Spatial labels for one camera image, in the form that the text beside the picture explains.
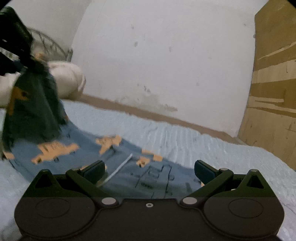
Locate blue pants with orange print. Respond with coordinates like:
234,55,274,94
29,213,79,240
2,58,201,199

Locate metal bed headboard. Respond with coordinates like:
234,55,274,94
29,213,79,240
28,28,73,62

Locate light blue bed sheet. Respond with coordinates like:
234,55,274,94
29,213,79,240
1,100,295,240

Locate cream rolled blanket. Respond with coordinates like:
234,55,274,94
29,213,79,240
0,61,86,108

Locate wooden wardrobe panel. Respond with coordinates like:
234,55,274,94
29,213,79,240
238,1,295,169

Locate brown bed base board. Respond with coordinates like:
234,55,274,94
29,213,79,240
76,93,246,145

